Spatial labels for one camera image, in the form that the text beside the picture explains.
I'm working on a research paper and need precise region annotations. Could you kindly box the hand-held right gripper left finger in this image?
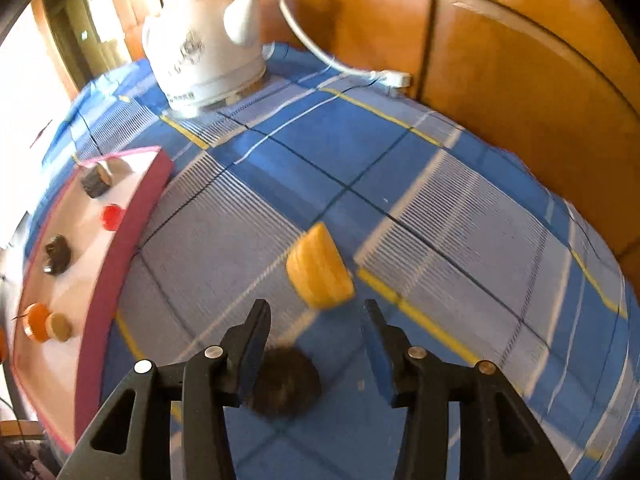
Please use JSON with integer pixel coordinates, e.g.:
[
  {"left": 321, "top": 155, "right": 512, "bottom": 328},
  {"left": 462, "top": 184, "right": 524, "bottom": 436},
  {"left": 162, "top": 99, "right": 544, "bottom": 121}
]
[{"left": 57, "top": 298, "right": 272, "bottom": 480}]

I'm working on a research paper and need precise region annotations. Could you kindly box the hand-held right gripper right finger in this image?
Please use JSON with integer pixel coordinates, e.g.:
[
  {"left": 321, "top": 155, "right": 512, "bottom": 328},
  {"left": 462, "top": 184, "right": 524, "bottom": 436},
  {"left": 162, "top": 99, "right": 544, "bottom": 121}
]
[{"left": 362, "top": 299, "right": 571, "bottom": 480}]

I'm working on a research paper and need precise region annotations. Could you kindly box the dark brown round fruit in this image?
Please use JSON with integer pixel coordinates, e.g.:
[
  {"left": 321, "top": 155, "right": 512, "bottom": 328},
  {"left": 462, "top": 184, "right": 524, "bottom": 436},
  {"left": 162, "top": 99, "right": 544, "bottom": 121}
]
[{"left": 245, "top": 345, "right": 322, "bottom": 418}]

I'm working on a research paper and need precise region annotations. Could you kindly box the small red fruit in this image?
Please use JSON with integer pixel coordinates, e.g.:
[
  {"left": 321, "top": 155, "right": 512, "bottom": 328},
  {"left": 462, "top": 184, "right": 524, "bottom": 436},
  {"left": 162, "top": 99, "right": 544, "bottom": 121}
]
[{"left": 101, "top": 204, "right": 125, "bottom": 232}]

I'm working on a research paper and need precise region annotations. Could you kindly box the white tray with pink rim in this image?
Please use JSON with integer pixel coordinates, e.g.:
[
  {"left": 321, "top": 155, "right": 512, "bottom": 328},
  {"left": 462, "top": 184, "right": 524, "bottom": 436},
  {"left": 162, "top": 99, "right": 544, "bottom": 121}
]
[{"left": 11, "top": 146, "right": 174, "bottom": 453}]

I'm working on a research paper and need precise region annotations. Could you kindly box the orange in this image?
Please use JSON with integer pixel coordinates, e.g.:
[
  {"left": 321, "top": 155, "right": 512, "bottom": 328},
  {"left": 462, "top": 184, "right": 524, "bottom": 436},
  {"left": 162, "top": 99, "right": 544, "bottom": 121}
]
[{"left": 22, "top": 303, "right": 51, "bottom": 343}]

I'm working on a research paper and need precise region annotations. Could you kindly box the brown halved fruit pale face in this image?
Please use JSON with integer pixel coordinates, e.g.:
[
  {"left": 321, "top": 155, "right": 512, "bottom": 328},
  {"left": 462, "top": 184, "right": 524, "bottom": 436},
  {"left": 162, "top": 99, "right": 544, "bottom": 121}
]
[{"left": 81, "top": 161, "right": 114, "bottom": 199}]

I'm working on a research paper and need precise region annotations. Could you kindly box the yellow-orange fruit wedge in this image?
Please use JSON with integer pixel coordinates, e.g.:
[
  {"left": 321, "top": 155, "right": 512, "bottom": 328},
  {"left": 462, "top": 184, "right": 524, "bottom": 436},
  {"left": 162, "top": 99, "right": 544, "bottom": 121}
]
[{"left": 286, "top": 222, "right": 356, "bottom": 310}]

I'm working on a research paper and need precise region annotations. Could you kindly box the blue plaid tablecloth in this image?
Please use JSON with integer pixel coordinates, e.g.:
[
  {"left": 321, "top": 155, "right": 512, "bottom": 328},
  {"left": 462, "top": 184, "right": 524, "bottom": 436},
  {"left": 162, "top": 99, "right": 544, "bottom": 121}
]
[{"left": 25, "top": 42, "right": 631, "bottom": 480}]

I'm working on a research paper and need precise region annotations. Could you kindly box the small tan round fruit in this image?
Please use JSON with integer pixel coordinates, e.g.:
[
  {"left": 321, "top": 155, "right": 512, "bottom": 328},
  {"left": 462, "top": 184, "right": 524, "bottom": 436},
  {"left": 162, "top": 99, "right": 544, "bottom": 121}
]
[{"left": 46, "top": 312, "right": 73, "bottom": 342}]

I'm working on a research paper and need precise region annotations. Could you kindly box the dark brown wrinkled fruit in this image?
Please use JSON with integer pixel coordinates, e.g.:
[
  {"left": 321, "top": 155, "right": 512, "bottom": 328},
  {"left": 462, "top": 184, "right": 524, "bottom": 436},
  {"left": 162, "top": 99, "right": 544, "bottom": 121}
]
[{"left": 44, "top": 234, "right": 71, "bottom": 276}]

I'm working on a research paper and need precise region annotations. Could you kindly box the white ceramic kettle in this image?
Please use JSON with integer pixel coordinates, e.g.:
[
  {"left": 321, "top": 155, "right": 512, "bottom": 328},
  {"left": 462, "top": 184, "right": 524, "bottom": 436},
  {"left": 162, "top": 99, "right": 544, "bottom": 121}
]
[{"left": 141, "top": 0, "right": 266, "bottom": 118}]

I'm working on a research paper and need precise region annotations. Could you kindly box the white power cord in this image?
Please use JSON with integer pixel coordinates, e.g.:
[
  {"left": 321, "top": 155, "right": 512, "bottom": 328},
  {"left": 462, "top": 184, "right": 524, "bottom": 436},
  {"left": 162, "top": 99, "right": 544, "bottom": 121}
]
[{"left": 225, "top": 0, "right": 413, "bottom": 89}]

